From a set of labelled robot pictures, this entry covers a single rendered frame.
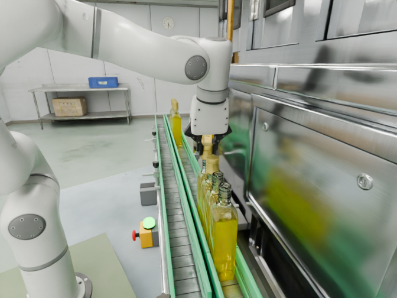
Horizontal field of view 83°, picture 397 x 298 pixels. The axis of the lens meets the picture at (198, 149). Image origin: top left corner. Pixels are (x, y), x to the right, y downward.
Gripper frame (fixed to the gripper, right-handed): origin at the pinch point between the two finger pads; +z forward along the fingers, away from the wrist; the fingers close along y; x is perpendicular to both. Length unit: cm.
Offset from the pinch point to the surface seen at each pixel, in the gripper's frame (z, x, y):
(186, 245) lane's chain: 26.1, 14.2, 7.2
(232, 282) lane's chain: 22.3, 28.0, -2.4
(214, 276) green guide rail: 13.0, 29.8, 3.6
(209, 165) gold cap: 0.4, 7.8, 0.9
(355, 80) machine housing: -28.2, 25.7, -13.4
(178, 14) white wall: 21, -583, -49
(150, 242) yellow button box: 39.9, 3.0, 19.1
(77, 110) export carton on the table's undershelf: 208, -459, 195
